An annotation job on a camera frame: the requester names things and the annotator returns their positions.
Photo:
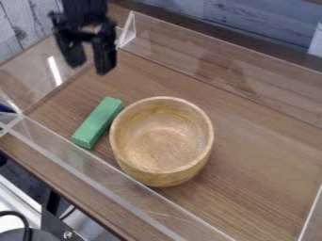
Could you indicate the black metal bracket with screw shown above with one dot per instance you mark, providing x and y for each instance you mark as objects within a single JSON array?
[{"x": 54, "y": 226}]

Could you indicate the green rectangular block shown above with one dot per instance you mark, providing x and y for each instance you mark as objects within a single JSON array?
[{"x": 93, "y": 128}]

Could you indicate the brown wooden bowl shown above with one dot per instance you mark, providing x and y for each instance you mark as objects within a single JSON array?
[{"x": 162, "y": 140}]

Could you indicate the clear acrylic tray wall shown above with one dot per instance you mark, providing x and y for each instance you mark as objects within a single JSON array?
[{"x": 257, "y": 193}]

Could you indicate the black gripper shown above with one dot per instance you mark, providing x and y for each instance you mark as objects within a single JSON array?
[{"x": 83, "y": 21}]

